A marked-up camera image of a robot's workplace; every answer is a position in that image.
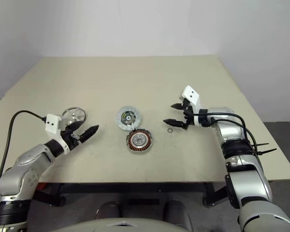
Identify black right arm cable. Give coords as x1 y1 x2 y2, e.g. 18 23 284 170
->
183 110 263 157

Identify silver metal disc cover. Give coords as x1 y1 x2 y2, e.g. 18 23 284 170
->
62 106 87 127

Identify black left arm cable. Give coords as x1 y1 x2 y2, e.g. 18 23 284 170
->
0 110 47 187

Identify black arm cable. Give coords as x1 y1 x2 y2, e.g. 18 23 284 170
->
183 110 263 157
0 110 47 187

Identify silver robot torso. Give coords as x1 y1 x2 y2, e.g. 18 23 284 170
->
49 212 193 232

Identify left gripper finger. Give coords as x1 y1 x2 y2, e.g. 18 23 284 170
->
67 120 85 132
77 124 100 144

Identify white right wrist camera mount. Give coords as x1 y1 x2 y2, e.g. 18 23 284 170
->
178 85 203 126

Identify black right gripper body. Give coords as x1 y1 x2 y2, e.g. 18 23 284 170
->
182 100 196 130

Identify motor stator housing copper windings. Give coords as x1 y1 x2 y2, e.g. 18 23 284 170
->
126 129 157 153

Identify motor end cap with board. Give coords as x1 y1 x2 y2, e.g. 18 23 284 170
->
115 106 144 131

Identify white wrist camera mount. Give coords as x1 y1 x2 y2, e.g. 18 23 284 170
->
45 113 71 155
178 85 203 126

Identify black metal table frame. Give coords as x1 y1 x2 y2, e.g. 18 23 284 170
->
31 181 232 209

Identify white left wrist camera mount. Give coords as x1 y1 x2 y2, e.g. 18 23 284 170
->
45 113 71 155

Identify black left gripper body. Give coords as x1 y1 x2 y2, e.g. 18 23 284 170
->
62 126 82 150

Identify dark rounded shape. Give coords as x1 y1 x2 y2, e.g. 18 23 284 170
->
96 201 123 220

